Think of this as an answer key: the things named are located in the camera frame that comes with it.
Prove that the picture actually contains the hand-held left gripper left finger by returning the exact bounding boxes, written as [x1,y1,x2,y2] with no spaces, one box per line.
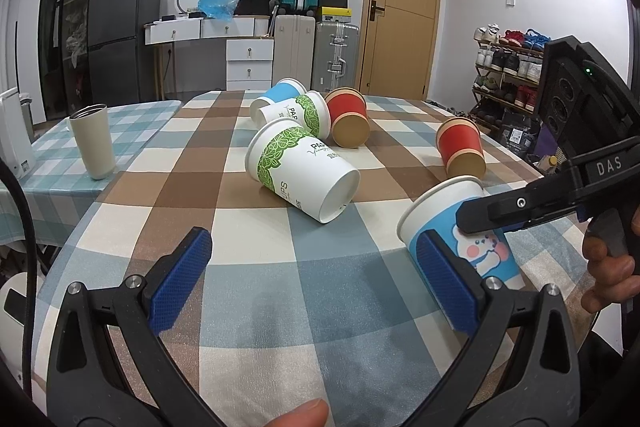
[47,227,227,427]

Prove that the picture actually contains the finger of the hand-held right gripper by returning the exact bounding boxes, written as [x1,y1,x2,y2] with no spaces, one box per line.
[455,173,587,236]

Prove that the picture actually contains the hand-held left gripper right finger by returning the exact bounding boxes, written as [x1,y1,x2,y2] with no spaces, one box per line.
[394,229,584,427]

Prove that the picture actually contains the blue bunny print paper cup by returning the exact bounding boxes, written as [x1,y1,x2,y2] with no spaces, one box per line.
[397,175,521,292]

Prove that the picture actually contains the red paper cup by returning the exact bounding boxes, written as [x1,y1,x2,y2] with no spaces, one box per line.
[324,87,371,149]
[435,116,487,181]

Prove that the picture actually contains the large white green-leaf paper cup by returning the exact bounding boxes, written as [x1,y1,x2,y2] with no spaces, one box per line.
[244,117,362,225]

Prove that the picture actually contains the small white green-leaf paper cup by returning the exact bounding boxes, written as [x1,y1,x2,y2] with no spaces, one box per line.
[257,90,332,141]

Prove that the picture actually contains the plain blue paper cup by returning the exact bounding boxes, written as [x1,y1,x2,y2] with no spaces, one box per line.
[249,78,307,126]

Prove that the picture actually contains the person's right hand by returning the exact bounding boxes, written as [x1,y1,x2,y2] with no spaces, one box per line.
[581,211,640,314]

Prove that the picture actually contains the person's left hand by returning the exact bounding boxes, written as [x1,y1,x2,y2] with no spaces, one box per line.
[262,412,330,427]

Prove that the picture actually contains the purple bag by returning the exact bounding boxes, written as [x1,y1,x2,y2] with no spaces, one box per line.
[531,124,565,164]

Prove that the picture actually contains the black printed bag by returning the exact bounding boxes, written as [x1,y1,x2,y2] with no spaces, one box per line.
[499,109,542,158]

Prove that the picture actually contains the wooden shoe rack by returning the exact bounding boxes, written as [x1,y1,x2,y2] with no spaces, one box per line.
[469,38,550,134]

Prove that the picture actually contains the group of assorted shoes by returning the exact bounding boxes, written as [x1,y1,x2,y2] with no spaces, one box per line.
[472,23,552,115]

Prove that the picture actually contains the beige steel tumbler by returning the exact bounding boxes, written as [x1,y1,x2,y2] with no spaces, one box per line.
[68,104,119,181]

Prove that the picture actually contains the teal checkered tablecloth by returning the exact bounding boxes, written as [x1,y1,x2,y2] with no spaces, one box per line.
[0,99,184,254]

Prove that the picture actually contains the wooden door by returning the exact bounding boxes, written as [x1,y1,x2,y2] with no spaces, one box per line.
[358,0,444,100]

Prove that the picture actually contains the white appliance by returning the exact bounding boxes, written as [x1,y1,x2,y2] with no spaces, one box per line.
[0,87,35,180]

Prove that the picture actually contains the silver suitcase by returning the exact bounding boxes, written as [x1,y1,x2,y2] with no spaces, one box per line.
[312,21,361,96]

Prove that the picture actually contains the white drawer dresser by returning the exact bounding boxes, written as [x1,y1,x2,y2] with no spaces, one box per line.
[144,16,275,92]

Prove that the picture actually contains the white suitcase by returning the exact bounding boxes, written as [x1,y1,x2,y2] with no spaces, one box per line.
[272,14,316,90]

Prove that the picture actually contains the grey refrigerator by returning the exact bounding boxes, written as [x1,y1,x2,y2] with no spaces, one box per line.
[88,0,166,106]

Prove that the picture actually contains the yellow black shoe box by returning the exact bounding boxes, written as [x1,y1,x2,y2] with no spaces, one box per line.
[317,7,353,24]

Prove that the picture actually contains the blue plastic bag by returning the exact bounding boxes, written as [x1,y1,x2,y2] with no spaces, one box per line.
[198,0,239,20]

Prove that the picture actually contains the dark glass-door cabinet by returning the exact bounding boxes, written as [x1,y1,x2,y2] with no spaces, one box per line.
[37,0,137,128]

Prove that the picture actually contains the black cable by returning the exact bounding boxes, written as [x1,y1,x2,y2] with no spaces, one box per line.
[0,156,40,390]

